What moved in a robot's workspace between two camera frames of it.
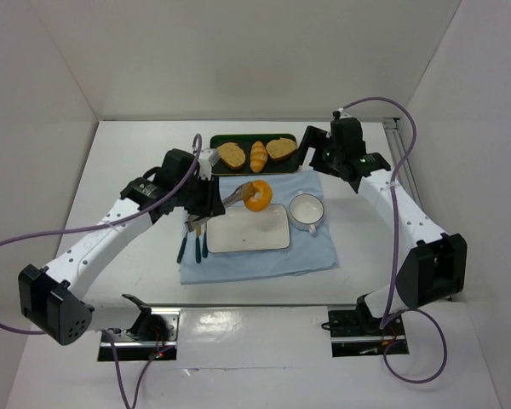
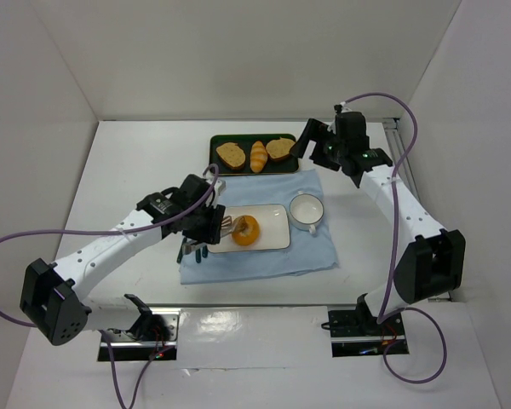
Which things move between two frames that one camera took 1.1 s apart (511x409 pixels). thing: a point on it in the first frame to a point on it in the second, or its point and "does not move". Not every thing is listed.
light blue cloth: [306, 252] does not move
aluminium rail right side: [398, 149] does not move
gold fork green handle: [181, 249] does not move
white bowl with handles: [305, 210] does not move
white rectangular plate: [242, 229] does not move
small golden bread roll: [259, 157] does not move
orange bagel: [257, 195] to [246, 231]
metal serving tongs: [238, 194] to [227, 225]
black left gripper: [213, 198] to [215, 223]
